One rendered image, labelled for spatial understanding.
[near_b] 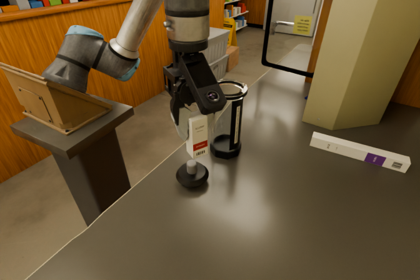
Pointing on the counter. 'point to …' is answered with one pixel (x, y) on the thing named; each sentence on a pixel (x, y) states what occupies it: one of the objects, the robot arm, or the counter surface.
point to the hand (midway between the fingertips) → (195, 134)
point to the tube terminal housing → (365, 45)
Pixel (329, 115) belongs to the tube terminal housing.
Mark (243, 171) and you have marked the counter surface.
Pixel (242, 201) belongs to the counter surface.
